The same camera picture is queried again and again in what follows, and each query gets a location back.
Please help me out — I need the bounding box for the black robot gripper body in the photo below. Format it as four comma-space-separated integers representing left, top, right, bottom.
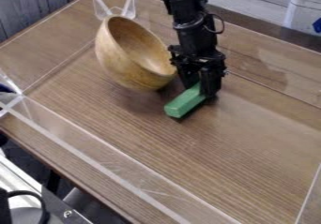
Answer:
168, 15, 225, 78

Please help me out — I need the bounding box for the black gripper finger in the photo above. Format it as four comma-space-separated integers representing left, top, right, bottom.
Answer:
200, 67, 221, 98
177, 65, 199, 89

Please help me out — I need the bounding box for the green rectangular block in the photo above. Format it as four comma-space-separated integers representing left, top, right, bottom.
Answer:
164, 82, 205, 118

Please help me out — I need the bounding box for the brown wooden bowl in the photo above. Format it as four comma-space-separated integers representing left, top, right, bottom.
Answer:
94, 15, 176, 91

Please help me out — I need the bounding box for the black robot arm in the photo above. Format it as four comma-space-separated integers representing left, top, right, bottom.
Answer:
163, 0, 227, 99

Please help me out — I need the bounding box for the white bucket in background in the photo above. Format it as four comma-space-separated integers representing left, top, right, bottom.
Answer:
283, 0, 321, 37

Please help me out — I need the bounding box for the clear acrylic table fence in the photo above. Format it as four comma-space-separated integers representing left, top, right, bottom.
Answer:
0, 0, 321, 224

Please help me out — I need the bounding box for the clear acrylic corner bracket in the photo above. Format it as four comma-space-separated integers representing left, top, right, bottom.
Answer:
90, 0, 136, 21

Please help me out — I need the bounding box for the metal bracket with screw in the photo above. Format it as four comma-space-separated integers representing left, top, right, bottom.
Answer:
42, 192, 92, 224

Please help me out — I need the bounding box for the black cable loop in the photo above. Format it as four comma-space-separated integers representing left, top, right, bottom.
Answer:
5, 189, 50, 224

